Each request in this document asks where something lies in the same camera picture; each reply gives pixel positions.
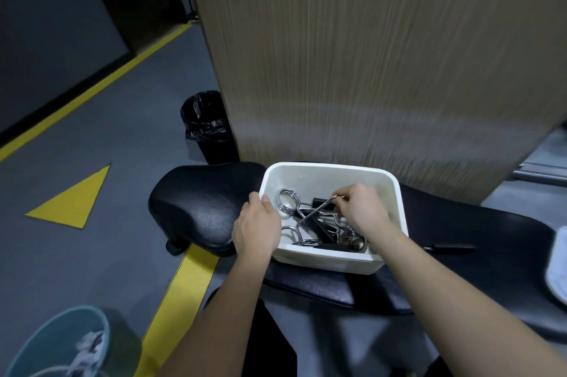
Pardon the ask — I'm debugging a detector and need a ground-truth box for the grey metal frame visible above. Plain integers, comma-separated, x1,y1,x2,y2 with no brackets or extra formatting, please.
511,160,567,188

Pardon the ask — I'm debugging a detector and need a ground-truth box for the person's left forearm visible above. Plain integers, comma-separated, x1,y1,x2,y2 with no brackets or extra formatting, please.
156,253,276,377

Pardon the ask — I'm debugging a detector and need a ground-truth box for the black plastic clamp collar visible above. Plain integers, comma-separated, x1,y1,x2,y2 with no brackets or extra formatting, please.
305,197,357,253

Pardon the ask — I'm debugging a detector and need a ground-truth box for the white cloth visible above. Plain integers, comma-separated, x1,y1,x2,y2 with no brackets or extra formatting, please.
544,226,567,306

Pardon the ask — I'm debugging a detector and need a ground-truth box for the person's right hand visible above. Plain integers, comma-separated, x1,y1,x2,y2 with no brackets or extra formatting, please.
332,183,402,243

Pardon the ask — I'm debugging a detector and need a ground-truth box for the teal waste bin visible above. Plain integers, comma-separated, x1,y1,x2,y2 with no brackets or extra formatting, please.
4,305,143,377

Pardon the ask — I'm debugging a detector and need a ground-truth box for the white crumpled paper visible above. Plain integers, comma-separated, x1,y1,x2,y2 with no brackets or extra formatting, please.
57,331,107,377

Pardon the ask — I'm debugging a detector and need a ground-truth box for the black-handled tool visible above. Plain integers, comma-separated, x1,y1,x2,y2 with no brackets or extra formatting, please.
423,243,477,254

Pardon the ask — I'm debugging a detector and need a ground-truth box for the black trash can with bag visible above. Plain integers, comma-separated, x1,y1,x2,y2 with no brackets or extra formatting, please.
180,90,240,165

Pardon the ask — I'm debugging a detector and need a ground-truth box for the white plastic bin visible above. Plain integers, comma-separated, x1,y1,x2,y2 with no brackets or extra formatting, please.
259,162,409,276

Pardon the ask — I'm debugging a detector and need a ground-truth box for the person's left hand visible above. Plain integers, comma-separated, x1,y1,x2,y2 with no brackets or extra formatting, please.
231,192,283,264

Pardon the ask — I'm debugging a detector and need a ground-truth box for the black padded bench headrest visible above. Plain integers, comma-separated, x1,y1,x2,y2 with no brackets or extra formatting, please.
148,162,267,258

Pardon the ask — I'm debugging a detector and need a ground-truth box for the wooden panel partition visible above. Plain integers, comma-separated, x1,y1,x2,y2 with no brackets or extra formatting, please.
179,0,567,205

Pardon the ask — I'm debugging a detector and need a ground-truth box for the person's right forearm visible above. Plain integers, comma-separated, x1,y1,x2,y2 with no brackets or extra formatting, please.
376,230,567,377

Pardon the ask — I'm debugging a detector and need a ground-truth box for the chrome spring collar clip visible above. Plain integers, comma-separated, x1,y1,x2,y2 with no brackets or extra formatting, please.
335,215,370,254
276,188,351,231
281,225,326,247

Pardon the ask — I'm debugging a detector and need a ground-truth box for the black padded bench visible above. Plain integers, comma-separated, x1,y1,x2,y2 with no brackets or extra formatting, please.
260,185,567,339

